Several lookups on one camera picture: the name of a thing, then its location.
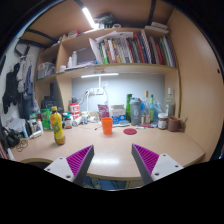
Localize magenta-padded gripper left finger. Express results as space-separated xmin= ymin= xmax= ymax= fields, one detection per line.
xmin=44 ymin=144 xmax=95 ymax=187

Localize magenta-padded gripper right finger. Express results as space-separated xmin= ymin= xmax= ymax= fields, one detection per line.
xmin=131 ymin=143 xmax=185 ymax=186

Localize yellow-capped lemon tea bottle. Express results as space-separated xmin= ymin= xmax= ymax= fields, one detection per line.
xmin=49 ymin=106 xmax=66 ymax=146

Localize red pen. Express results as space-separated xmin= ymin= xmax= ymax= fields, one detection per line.
xmin=134 ymin=124 xmax=155 ymax=130

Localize flat round red coaster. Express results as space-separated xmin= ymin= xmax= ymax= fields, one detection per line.
xmin=122 ymin=127 xmax=138 ymax=136

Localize plain white bottle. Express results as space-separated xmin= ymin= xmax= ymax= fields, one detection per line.
xmin=72 ymin=115 xmax=83 ymax=127

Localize small dark red-labelled bottle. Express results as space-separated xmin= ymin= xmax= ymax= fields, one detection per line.
xmin=62 ymin=113 xmax=73 ymax=130

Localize white-lidded brown spread jar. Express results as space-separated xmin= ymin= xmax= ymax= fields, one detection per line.
xmin=157 ymin=112 xmax=169 ymax=130

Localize white bottle with blue label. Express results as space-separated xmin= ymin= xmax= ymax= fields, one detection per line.
xmin=80 ymin=112 xmax=90 ymax=125

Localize orange plastic cup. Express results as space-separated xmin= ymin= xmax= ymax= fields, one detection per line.
xmin=101 ymin=117 xmax=114 ymax=136

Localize brown ceramic mug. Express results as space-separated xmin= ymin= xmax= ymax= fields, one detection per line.
xmin=167 ymin=115 xmax=184 ymax=133

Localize grey shaker bottle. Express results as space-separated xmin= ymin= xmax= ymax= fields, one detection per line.
xmin=129 ymin=97 xmax=142 ymax=126

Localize yellow-capped clear bottle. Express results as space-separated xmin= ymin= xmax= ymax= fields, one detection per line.
xmin=141 ymin=90 xmax=151 ymax=125

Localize red and white canister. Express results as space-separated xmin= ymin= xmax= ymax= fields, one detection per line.
xmin=68 ymin=102 xmax=81 ymax=116

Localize green canister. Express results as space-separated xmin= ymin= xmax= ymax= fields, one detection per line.
xmin=40 ymin=108 xmax=52 ymax=131

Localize magenta snack pouch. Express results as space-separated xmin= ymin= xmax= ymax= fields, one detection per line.
xmin=97 ymin=103 xmax=110 ymax=121

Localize blue and white carton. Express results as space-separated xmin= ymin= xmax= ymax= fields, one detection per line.
xmin=109 ymin=104 xmax=127 ymax=125

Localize dark green bottle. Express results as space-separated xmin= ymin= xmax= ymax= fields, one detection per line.
xmin=125 ymin=93 xmax=133 ymax=123

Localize tall clear glass bottle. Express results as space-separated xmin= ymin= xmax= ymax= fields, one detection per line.
xmin=165 ymin=87 xmax=176 ymax=118

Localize white power strip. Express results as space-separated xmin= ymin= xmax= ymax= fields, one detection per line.
xmin=87 ymin=87 xmax=105 ymax=96

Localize white under-shelf light bar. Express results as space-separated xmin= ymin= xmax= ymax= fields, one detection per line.
xmin=80 ymin=72 xmax=120 ymax=79

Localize wooden shelf unit with books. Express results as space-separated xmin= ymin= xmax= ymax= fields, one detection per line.
xmin=34 ymin=21 xmax=182 ymax=118

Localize dark hanging clothes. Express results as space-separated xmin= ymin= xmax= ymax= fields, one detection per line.
xmin=1 ymin=54 xmax=38 ymax=118

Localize white ceiling light strip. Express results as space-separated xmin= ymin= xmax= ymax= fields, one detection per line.
xmin=81 ymin=7 xmax=96 ymax=30

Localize white cable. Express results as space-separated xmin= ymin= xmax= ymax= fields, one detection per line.
xmin=85 ymin=82 xmax=110 ymax=114

